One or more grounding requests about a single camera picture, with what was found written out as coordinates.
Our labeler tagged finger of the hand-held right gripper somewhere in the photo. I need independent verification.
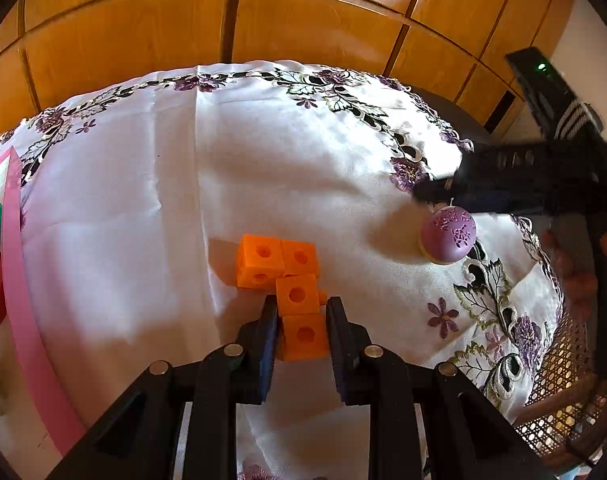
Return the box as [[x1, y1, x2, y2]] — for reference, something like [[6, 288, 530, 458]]
[[453, 141, 554, 182], [413, 180, 550, 217]]

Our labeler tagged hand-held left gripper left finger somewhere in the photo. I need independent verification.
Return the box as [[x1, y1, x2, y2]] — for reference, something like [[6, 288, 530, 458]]
[[46, 294, 282, 480]]

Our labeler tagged wooden wardrobe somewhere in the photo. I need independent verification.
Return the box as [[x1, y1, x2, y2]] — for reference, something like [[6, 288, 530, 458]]
[[0, 0, 579, 151]]

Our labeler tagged purple patterned ball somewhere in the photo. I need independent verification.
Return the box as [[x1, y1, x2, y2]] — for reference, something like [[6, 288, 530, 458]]
[[419, 206, 479, 265]]

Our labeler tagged wicker chair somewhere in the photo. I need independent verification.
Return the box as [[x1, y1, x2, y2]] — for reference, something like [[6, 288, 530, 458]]
[[513, 300, 607, 471]]

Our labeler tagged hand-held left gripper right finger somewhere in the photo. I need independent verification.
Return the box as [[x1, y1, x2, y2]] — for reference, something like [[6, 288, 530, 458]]
[[325, 296, 559, 480]]

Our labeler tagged person's right hand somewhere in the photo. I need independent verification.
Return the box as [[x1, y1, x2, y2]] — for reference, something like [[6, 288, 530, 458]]
[[541, 227, 598, 322]]

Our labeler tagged pink cardboard box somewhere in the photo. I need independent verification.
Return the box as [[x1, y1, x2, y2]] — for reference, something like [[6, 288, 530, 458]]
[[0, 147, 86, 461]]

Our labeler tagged white floral embroidered tablecloth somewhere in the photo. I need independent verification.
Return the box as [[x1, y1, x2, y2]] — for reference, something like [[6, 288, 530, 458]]
[[0, 60, 567, 480]]

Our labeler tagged orange cube block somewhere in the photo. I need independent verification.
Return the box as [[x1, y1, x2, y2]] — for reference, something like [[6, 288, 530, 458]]
[[236, 233, 330, 362]]

